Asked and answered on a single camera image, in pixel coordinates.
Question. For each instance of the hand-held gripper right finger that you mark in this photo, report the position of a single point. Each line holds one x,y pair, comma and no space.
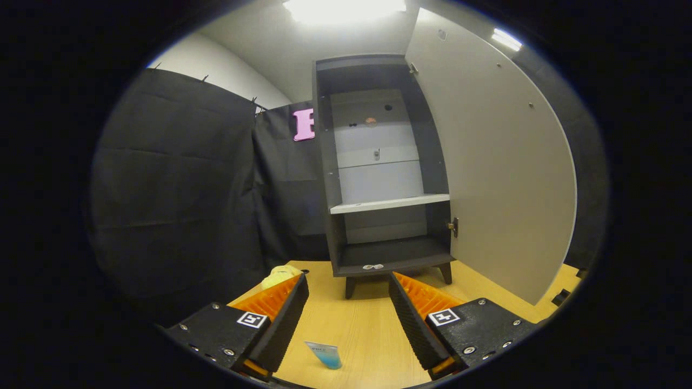
416,329

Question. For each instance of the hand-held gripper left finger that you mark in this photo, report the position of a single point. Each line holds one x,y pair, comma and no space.
281,329

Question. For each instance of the white and blue tube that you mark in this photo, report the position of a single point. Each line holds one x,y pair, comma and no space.
327,355

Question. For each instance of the pale yellow object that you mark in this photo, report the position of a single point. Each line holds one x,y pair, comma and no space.
278,275

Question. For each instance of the black backdrop cloth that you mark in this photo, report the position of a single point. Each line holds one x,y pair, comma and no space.
173,189

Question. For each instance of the double strip ceiling light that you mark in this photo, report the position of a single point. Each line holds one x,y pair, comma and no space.
506,39

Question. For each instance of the large ceiling light panel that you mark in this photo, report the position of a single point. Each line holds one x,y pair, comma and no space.
343,9

